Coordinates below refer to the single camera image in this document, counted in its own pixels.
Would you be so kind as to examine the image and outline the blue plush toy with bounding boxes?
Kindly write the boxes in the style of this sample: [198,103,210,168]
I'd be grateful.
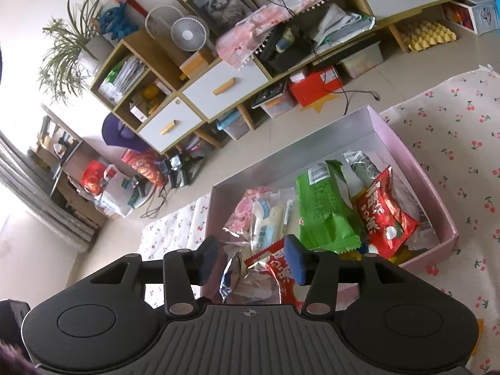
[97,1,138,40]

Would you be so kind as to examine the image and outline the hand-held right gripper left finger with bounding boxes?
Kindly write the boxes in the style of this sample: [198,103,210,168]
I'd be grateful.
[90,235,219,317]

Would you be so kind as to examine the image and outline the red gift bag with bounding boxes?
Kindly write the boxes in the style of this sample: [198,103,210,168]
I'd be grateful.
[80,160,107,197]

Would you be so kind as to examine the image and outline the clear storage bin blue lid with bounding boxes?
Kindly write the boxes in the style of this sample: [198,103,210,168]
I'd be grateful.
[215,108,251,142]

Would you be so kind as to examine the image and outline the pink floral snack packet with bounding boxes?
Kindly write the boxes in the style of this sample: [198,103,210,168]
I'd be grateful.
[224,187,274,243]

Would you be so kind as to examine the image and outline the white shopping bag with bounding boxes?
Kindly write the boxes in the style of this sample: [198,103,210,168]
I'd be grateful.
[95,163,136,218]

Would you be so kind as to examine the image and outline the small wooden box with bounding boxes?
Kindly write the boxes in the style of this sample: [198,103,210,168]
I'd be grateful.
[179,46,220,83]

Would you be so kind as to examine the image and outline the clear storage bin dark lid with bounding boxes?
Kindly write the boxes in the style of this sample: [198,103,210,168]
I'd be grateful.
[251,85,296,119]

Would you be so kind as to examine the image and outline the small white fan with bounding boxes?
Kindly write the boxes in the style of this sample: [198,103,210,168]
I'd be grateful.
[170,16,210,52]

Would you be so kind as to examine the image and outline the white bread packet blue label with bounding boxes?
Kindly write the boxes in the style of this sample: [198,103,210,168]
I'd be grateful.
[249,198,294,253]

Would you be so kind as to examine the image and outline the wooden cabinet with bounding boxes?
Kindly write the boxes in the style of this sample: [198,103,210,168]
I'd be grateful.
[89,0,500,156]

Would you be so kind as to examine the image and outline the pink cardboard box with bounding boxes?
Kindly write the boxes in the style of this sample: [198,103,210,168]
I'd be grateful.
[200,104,459,306]

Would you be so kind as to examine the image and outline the blue triangle print snack packet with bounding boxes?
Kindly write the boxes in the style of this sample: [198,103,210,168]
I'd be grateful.
[218,255,245,302]

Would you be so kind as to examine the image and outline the yellow egg carton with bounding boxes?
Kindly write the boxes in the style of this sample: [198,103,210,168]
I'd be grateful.
[397,19,458,54]

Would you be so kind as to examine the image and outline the yellow snack packet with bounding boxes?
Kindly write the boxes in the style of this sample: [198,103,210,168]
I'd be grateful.
[340,242,415,263]

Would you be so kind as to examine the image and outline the black box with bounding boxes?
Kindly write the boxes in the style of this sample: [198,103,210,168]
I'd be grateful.
[257,22,314,76]

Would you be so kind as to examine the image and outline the black floor cable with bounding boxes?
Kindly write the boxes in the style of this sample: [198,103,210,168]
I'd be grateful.
[140,187,169,220]

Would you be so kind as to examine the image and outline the framed animal picture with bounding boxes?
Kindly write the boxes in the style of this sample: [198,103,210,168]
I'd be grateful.
[174,0,259,40]

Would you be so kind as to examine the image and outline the red foil snack packet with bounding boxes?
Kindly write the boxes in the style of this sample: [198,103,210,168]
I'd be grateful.
[243,239,306,306]
[352,165,421,261]

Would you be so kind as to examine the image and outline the white printed box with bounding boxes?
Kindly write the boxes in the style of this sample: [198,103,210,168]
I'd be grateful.
[448,0,498,34]

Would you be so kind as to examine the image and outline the round white fan guard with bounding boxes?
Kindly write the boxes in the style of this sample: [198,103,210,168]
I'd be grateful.
[144,5,185,40]

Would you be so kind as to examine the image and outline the black tripod devices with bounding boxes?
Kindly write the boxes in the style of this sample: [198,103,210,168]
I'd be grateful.
[157,153,204,189]

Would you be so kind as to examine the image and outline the side table with clutter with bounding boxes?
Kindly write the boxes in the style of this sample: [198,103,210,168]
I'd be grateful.
[28,102,85,201]

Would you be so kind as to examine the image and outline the black power cable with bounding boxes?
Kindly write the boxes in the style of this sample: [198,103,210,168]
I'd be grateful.
[312,52,382,117]

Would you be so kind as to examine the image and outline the red cardboard box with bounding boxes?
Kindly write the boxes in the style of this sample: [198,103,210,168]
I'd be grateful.
[288,65,345,109]

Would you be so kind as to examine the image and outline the potted green plant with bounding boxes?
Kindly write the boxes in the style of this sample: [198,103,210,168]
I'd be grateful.
[36,0,115,103]

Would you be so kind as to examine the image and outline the purple cap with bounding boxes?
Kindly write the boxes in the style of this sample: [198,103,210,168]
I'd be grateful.
[101,112,148,152]

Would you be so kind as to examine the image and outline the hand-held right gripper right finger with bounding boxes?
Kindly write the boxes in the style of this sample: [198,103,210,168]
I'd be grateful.
[283,233,400,318]

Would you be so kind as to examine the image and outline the red printed bag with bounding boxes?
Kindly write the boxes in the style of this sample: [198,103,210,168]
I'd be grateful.
[120,149,167,187]

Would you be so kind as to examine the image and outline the white green snack packet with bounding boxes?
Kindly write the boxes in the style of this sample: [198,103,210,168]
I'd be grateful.
[343,149,382,185]

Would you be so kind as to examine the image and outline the stack of white bags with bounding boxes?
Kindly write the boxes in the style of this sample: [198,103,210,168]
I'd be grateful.
[312,3,376,54]

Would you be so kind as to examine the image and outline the pink printed cloth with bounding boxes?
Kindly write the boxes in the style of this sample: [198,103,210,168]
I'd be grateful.
[215,0,392,70]

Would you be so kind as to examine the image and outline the grey curtain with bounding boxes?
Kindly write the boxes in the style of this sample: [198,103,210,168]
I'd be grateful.
[0,128,99,251]

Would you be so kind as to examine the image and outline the cherry print tablecloth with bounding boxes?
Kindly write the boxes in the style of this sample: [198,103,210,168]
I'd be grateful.
[138,63,500,375]

